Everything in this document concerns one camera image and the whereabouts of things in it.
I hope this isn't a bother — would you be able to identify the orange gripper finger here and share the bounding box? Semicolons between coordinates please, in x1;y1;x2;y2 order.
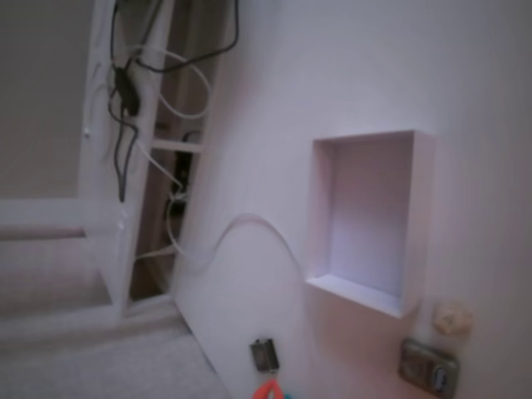
248;376;284;399

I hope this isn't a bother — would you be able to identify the white cardboard box bin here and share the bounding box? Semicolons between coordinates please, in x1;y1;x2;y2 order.
305;129;436;320

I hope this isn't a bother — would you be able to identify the small black plastic box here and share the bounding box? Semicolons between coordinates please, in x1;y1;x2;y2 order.
248;337;280;373

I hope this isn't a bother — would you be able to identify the crumpled paper ball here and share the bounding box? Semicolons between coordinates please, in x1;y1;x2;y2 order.
431;299;475;336

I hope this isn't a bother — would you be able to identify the black power adapter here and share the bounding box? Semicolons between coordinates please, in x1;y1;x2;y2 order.
112;66;141;117

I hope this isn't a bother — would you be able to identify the long white cable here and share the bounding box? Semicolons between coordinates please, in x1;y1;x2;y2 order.
179;212;311;288

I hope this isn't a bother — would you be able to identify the black cable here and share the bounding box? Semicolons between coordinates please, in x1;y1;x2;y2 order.
106;0;241;204

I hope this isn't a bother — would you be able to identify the white wooden frame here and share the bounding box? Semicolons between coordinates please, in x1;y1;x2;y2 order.
0;0;217;319

